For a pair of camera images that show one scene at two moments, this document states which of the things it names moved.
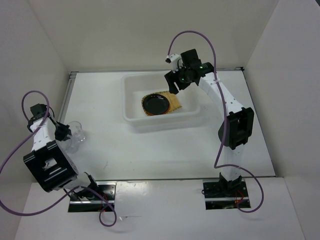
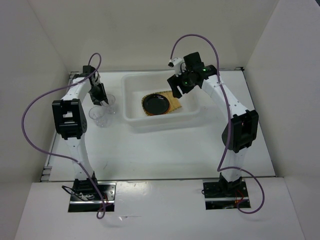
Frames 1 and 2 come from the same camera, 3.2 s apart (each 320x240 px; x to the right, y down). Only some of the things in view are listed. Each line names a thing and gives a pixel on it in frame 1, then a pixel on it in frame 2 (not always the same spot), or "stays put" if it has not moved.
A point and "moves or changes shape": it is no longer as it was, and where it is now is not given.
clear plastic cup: [71, 145] moves or changes shape
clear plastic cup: [78, 135] moves or changes shape
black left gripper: [65, 130] -> [96, 100]
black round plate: [156, 104] stays put
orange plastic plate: [156, 114] stays put
